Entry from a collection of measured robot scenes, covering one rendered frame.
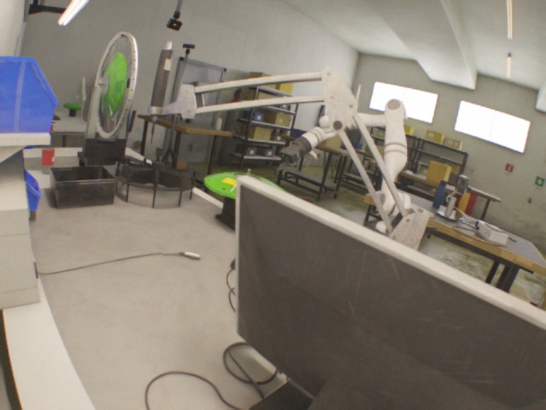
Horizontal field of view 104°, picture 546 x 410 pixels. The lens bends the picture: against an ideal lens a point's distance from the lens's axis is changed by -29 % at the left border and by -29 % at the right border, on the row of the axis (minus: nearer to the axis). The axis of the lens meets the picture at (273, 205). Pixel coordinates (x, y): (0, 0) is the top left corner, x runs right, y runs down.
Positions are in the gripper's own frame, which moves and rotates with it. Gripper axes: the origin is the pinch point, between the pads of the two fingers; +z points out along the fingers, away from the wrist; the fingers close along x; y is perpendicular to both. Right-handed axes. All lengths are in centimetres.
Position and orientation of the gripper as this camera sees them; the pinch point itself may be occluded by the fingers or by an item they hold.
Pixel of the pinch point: (276, 170)
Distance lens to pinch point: 121.2
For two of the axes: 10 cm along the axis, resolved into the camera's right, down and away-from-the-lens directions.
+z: -7.0, 5.8, -4.1
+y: -2.3, -7.3, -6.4
